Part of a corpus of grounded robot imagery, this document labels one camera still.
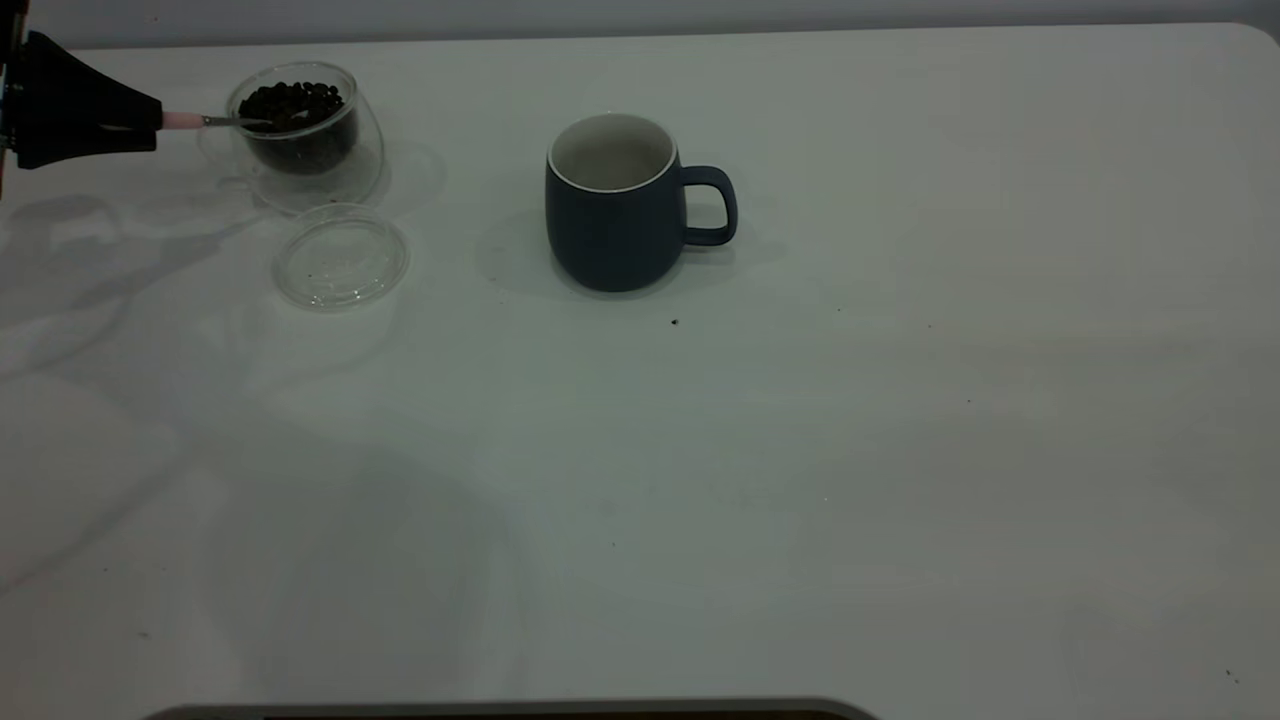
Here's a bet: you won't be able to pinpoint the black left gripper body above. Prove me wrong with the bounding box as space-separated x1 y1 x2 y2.
0 0 29 173

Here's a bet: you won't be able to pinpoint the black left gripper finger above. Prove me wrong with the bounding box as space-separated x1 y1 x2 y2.
14 123 163 170
14 30 164 130

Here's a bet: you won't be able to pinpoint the pink-handled metal spoon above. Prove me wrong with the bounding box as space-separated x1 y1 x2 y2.
160 110 309 132

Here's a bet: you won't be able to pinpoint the dark blue-grey ceramic mug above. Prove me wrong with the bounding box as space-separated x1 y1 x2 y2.
545 112 739 294

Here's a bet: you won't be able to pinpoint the dark roasted coffee beans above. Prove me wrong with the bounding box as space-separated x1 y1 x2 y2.
238 80 358 177

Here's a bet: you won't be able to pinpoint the clear round glass saucer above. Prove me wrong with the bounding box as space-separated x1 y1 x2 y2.
273 203 410 311

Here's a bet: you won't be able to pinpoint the clear double-wall glass cup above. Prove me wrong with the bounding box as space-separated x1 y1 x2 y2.
197 60 386 215

